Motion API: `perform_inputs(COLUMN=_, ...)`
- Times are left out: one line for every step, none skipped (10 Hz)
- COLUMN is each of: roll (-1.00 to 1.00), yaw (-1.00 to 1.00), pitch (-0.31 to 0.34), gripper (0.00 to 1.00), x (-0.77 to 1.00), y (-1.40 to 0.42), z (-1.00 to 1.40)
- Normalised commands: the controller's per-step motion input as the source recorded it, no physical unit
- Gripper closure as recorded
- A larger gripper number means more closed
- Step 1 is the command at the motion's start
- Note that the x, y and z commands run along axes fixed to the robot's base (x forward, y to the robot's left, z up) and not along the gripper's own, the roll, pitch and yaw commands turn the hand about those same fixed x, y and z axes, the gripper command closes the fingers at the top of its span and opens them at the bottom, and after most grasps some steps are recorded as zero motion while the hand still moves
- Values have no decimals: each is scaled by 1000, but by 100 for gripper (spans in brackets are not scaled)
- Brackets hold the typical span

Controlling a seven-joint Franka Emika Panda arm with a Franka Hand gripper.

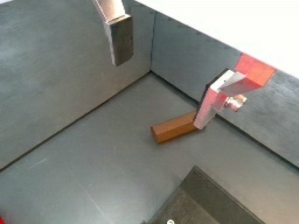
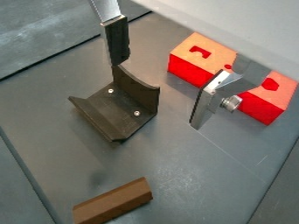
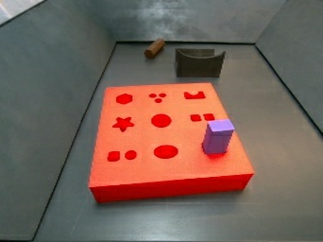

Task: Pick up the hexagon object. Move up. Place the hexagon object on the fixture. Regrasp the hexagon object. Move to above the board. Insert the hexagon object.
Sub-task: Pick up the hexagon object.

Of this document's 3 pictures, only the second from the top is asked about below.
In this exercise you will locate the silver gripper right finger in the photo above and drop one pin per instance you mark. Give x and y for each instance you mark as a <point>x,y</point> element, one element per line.
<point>221,91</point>

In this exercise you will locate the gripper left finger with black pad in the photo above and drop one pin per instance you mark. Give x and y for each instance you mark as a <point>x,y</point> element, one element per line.
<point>114,29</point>

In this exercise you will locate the brown hexagon prism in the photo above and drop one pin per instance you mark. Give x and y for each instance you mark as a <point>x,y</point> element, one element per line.
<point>113,203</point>

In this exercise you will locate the red shape sorting block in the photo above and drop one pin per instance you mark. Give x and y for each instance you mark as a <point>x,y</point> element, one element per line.
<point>199,57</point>

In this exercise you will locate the black curved holder stand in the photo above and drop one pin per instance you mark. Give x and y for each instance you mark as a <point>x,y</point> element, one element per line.
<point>121,107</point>

